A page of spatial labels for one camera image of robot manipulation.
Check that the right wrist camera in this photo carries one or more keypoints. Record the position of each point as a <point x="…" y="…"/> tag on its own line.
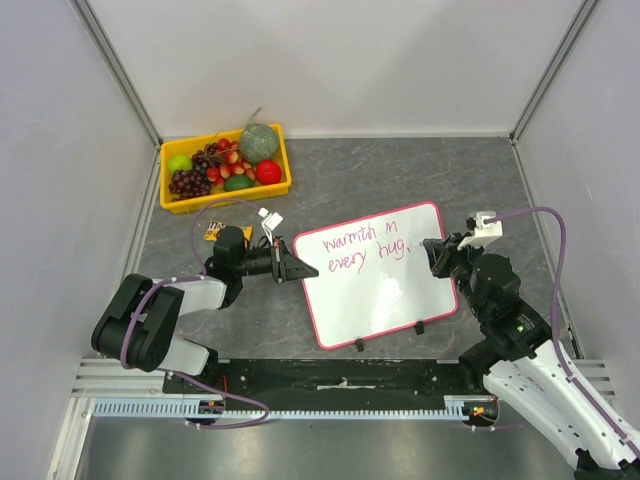
<point x="482" y="230"/>

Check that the yellow snack packet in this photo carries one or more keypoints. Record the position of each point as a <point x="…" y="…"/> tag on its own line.
<point x="214" y="228"/>

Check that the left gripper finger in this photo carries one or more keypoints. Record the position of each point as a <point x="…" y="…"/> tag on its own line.
<point x="300" y="274"/>
<point x="294" y="265"/>

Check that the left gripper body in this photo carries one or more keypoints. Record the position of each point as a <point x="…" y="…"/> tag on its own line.
<point x="278" y="253"/>

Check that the yellow plastic bin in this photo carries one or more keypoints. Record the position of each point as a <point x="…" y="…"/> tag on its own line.
<point x="192" y="145"/>

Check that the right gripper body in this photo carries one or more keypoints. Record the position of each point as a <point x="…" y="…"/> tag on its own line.
<point x="447" y="255"/>

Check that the light blue cable duct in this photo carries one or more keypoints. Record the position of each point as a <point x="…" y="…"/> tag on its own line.
<point x="453" y="408"/>

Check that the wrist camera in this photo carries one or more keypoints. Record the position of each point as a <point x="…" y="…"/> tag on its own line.
<point x="269" y="221"/>
<point x="482" y="230"/>

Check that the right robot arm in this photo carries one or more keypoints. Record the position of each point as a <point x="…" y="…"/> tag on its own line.
<point x="518" y="362"/>

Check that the green netted melon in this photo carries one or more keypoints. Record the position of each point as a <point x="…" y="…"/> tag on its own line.
<point x="258" y="142"/>

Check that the green lime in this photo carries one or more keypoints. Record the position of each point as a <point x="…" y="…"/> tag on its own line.
<point x="238" y="182"/>

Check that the green apple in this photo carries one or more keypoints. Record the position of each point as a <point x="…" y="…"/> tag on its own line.
<point x="179" y="162"/>

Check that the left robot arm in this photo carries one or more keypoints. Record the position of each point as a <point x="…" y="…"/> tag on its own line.
<point x="138" y="326"/>

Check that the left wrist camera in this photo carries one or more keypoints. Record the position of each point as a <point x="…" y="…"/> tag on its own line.
<point x="269" y="221"/>

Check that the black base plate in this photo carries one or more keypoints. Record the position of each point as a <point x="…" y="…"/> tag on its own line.
<point x="252" y="377"/>

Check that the dark purple grape bunch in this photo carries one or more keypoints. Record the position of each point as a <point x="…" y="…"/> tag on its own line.
<point x="187" y="184"/>

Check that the red apple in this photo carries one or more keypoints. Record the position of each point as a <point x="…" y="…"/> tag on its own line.
<point x="268" y="172"/>

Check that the pink framed whiteboard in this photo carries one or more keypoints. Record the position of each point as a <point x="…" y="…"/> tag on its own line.
<point x="370" y="282"/>

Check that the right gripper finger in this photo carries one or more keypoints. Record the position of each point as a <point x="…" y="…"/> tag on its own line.
<point x="434" y="257"/>
<point x="450" y="242"/>

